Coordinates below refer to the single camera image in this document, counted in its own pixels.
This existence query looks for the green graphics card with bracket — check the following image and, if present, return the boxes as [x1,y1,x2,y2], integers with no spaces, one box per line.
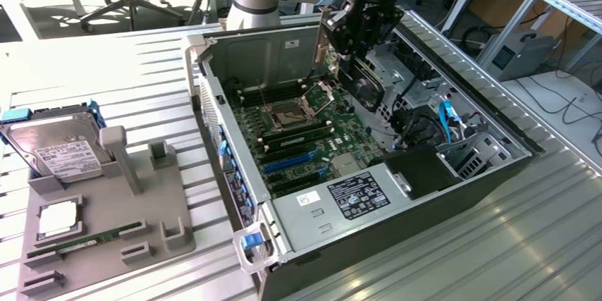
[311,7,386,114]

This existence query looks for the grey metal disk bay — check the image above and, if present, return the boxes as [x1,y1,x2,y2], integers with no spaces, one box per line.
[366,42,455,133]

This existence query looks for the open PC case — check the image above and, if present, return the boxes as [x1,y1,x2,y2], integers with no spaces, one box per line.
[180,13,546,301]

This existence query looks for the metal socket cover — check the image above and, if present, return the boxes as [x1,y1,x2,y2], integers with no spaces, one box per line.
[298,82,338,117]

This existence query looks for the thin locking lever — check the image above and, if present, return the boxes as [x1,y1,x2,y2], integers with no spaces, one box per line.
[258,78,273,111]

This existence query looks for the CPU socket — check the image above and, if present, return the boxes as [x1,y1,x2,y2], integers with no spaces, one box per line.
[267,105,315,130]

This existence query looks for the green motherboard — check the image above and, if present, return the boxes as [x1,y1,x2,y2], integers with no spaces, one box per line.
[230,80,393,199]

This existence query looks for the installed RAM stick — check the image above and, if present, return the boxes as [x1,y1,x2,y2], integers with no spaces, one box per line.
[267,130,331,149]

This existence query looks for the silver chipset heatsink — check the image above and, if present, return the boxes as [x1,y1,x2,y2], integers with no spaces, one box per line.
[331,154,365,176]

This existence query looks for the black plastic shroud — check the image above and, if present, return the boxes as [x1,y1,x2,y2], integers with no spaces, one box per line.
[383,145,465,200]

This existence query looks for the blue expansion slot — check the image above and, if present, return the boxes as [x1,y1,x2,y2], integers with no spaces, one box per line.
[262,151,317,175]

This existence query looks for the grey power supply unit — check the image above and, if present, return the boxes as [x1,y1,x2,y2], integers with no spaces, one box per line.
[270,165,415,256]

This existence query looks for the blue case latch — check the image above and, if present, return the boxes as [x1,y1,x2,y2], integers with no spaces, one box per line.
[239,232,263,251]

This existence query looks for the silver hard disk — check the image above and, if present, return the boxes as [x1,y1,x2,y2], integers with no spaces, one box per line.
[2,112,115,185]

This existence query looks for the blue disk caddy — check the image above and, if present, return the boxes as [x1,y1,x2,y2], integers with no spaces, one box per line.
[0,99,107,147]

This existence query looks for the grey plastic parts rack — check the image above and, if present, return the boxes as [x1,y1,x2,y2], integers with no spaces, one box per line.
[16,126,198,298]

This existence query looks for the silver CPU chip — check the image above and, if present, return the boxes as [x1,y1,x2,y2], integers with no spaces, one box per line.
[36,204,79,235]

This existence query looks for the green RAM stick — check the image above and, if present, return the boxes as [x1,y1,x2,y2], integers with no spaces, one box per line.
[27,221,143,258]

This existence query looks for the grey machine with handle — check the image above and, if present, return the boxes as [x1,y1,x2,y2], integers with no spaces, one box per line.
[489,32,557,82]

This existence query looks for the blue disk wire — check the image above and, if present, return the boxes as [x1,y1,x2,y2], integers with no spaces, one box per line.
[438,101,461,146]

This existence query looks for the aluminium profile frame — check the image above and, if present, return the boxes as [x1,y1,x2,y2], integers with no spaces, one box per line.
[474,0,602,73]

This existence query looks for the black floor cable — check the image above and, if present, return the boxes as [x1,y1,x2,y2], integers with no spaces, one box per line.
[514,68,602,133]

